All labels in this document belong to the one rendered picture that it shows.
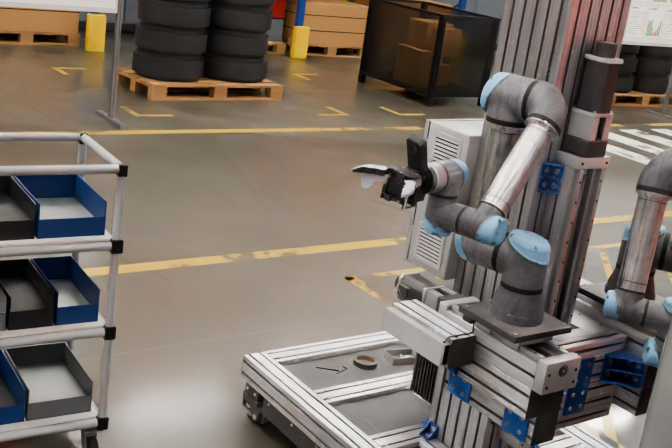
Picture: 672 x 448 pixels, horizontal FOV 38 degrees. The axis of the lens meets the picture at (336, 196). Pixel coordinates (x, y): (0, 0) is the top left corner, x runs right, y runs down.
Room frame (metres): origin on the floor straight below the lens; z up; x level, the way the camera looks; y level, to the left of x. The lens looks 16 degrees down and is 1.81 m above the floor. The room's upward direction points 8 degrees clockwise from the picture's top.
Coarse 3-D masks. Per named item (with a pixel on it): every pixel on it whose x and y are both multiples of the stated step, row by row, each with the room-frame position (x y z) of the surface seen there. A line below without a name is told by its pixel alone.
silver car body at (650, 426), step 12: (660, 360) 1.31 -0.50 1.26; (660, 372) 1.28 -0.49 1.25; (660, 384) 1.27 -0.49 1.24; (660, 396) 1.25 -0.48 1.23; (648, 408) 1.30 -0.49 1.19; (660, 408) 1.24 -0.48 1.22; (648, 420) 1.28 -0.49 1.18; (660, 420) 1.23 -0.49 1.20; (648, 432) 1.27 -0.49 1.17; (660, 432) 1.22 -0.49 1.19; (648, 444) 1.25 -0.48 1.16; (660, 444) 1.21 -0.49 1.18
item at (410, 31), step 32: (384, 0) 11.02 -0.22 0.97; (416, 0) 11.68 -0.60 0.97; (384, 32) 10.98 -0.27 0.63; (416, 32) 10.57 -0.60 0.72; (448, 32) 10.34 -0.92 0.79; (480, 32) 10.63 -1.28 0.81; (384, 64) 10.91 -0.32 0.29; (416, 64) 10.50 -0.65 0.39; (448, 64) 10.39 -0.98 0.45; (480, 64) 10.69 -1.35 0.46; (448, 96) 10.44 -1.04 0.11; (480, 96) 10.74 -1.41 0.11
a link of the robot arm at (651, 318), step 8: (656, 304) 2.44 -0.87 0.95; (664, 304) 2.43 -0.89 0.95; (648, 312) 2.42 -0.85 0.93; (656, 312) 2.42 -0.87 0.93; (664, 312) 2.41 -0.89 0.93; (648, 320) 2.42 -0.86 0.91; (656, 320) 2.41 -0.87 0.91; (664, 320) 2.40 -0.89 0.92; (648, 328) 2.43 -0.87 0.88; (656, 328) 2.42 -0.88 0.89; (664, 328) 2.41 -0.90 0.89; (656, 336) 2.43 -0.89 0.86; (664, 336) 2.40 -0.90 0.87
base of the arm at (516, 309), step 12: (504, 288) 2.51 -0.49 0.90; (516, 288) 2.49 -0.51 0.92; (492, 300) 2.56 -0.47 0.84; (504, 300) 2.50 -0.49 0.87; (516, 300) 2.48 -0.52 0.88; (528, 300) 2.48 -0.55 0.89; (540, 300) 2.51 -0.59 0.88; (492, 312) 2.51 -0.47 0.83; (504, 312) 2.48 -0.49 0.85; (516, 312) 2.48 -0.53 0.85; (528, 312) 2.47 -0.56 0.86; (540, 312) 2.50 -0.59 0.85; (516, 324) 2.46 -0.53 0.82; (528, 324) 2.47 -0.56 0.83; (540, 324) 2.50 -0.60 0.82
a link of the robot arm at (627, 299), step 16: (656, 160) 2.54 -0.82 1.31; (640, 176) 2.55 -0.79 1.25; (656, 176) 2.51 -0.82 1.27; (640, 192) 2.53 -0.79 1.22; (656, 192) 2.50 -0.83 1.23; (640, 208) 2.51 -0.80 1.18; (656, 208) 2.50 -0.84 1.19; (640, 224) 2.50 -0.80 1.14; (656, 224) 2.49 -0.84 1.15; (640, 240) 2.48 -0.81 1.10; (656, 240) 2.49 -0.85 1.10; (624, 256) 2.50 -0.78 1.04; (640, 256) 2.47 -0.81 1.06; (624, 272) 2.48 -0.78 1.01; (640, 272) 2.46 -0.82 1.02; (624, 288) 2.46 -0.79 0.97; (640, 288) 2.45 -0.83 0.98; (608, 304) 2.45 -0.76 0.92; (624, 304) 2.44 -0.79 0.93; (640, 304) 2.44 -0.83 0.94; (624, 320) 2.44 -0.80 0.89; (640, 320) 2.42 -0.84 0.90
